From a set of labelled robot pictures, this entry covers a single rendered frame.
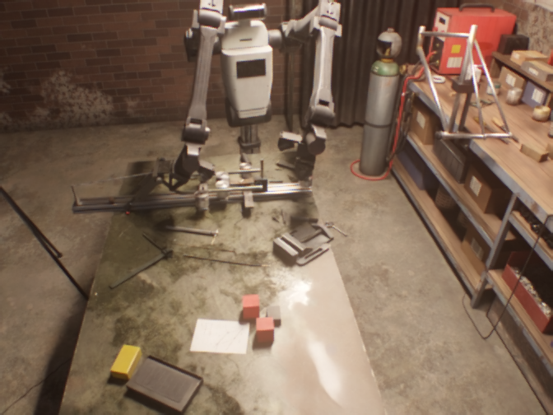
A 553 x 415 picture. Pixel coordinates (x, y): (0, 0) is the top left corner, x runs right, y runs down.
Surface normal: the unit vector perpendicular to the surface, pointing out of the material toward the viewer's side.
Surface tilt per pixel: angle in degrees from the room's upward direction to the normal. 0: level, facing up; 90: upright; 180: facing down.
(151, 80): 90
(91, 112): 90
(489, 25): 90
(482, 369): 0
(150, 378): 0
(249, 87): 90
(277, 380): 0
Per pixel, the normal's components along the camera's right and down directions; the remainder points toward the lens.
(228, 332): 0.00, -0.81
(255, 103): 0.31, 0.56
